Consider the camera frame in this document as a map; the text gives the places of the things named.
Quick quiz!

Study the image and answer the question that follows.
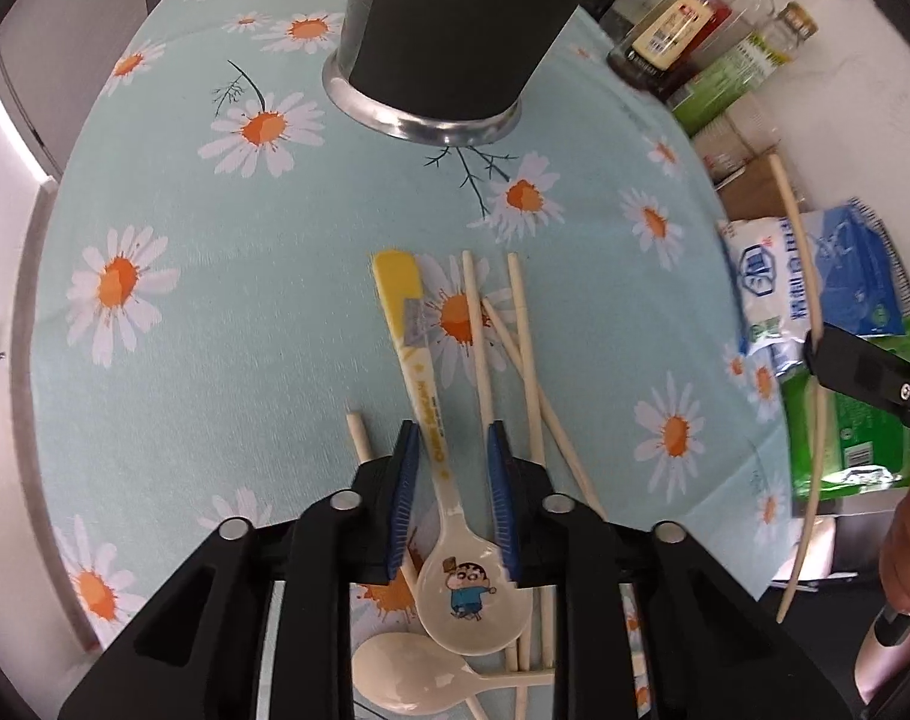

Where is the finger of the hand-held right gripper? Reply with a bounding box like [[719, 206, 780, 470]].
[[803, 322, 910, 440]]

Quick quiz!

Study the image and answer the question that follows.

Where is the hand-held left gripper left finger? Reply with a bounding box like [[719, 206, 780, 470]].
[[57, 420, 426, 720]]

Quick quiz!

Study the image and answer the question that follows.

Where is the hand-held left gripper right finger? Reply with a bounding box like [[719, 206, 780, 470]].
[[488, 422, 855, 720]]

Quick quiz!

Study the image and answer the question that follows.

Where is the cartoon spoon yellow handle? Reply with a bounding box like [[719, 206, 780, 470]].
[[372, 250, 535, 654]]

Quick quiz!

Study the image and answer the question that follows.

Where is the black utensil holder metal rim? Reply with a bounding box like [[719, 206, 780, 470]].
[[322, 0, 624, 148]]

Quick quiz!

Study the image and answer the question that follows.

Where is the green plastic packet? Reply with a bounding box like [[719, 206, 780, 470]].
[[780, 341, 910, 500]]

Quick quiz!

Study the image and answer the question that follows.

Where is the blue plastic packet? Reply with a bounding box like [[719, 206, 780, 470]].
[[800, 199, 910, 338]]

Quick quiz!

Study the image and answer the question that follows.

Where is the cardboard box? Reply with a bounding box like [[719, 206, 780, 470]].
[[716, 154, 810, 223]]

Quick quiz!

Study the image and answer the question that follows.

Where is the daisy print tablecloth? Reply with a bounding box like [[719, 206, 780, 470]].
[[31, 0, 801, 720]]

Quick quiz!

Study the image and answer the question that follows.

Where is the paper cup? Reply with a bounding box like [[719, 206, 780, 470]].
[[690, 97, 783, 181]]

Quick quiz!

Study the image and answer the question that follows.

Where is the green label bottle gold cap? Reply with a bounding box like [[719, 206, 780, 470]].
[[668, 1, 820, 133]]

